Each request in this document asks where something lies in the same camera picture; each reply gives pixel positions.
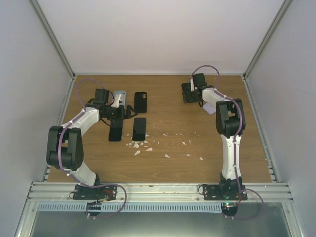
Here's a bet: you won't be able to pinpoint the black cased phone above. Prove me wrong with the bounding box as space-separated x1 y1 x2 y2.
134 91 147 114

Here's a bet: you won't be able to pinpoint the light blue phone case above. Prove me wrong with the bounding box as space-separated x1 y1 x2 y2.
113 90 127 107

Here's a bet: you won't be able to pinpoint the black smartphone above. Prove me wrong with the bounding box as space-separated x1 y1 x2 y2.
108 120 123 142
132 118 146 142

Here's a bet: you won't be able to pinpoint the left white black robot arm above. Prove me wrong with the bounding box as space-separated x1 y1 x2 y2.
46 88 137 199

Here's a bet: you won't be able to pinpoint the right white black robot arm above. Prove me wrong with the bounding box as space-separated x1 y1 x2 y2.
181 73 245 200

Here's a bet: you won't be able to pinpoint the lilac phone case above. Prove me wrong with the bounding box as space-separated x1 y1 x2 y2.
202 103 216 115

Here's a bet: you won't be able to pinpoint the white debris pieces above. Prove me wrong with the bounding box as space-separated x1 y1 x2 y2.
121 121 205 161

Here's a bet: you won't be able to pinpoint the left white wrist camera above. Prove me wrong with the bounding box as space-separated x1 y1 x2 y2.
110 93 125 108

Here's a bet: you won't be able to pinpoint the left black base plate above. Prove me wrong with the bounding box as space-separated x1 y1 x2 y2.
69 185 117 201

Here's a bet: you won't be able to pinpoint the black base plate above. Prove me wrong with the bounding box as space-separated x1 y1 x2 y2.
197 184 248 201
69 185 117 201

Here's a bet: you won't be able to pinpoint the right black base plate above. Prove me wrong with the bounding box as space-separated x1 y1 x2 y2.
197 184 248 201

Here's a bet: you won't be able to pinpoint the aluminium front rail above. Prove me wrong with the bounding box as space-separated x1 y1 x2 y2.
27 182 293 202

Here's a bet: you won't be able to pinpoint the grey slotted cable duct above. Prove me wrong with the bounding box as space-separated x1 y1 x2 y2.
38 202 222 213

